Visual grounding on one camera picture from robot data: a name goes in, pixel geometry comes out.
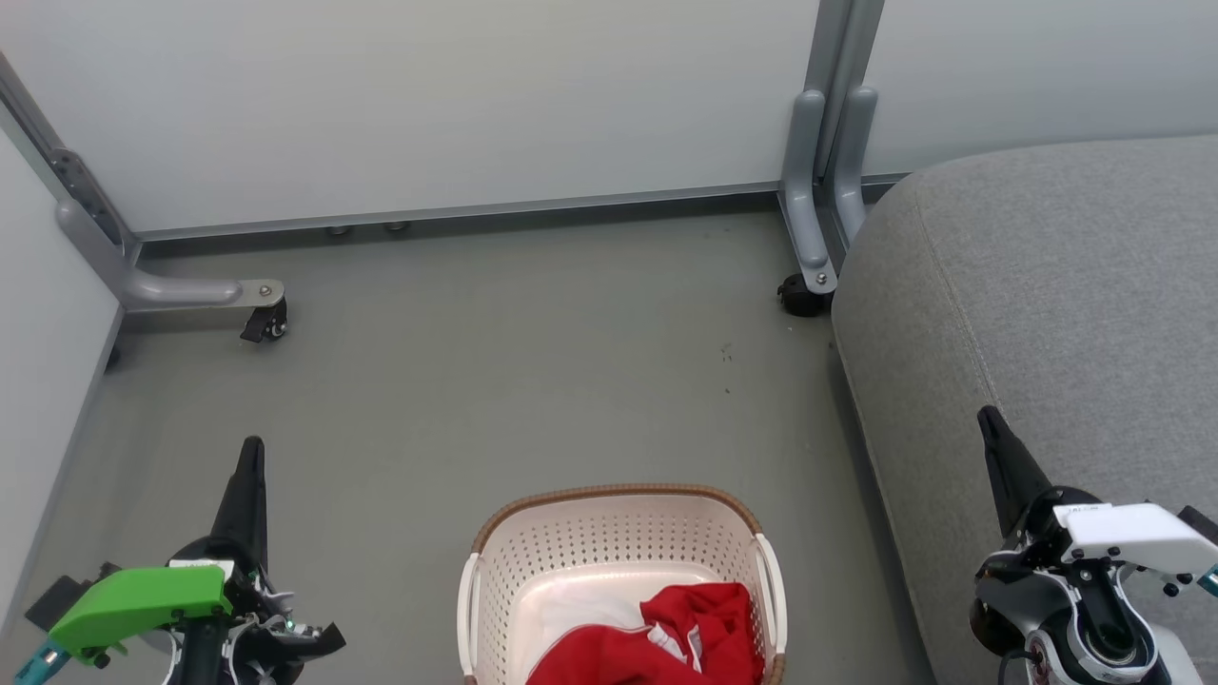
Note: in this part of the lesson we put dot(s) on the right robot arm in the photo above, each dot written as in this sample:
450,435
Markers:
1075,618

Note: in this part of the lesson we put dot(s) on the grey curved partition foot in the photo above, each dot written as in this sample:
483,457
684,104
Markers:
162,285

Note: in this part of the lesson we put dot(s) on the grey double partition foot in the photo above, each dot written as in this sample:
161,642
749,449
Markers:
818,190

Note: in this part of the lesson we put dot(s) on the cream perforated laundry basket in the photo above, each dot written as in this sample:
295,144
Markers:
609,542

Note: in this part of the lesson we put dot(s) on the grey partition bottom rail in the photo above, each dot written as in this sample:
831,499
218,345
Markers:
457,211

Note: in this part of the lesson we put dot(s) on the red garment with white cuff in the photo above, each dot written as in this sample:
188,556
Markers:
709,614

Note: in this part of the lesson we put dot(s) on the black caster wheel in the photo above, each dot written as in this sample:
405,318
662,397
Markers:
266,323
802,297

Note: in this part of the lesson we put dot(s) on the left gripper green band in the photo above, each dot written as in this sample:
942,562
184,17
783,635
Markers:
133,597

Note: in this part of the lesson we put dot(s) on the grey fabric sofa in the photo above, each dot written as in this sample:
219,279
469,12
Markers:
1075,314

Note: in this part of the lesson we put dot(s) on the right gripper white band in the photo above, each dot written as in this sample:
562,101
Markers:
1132,533

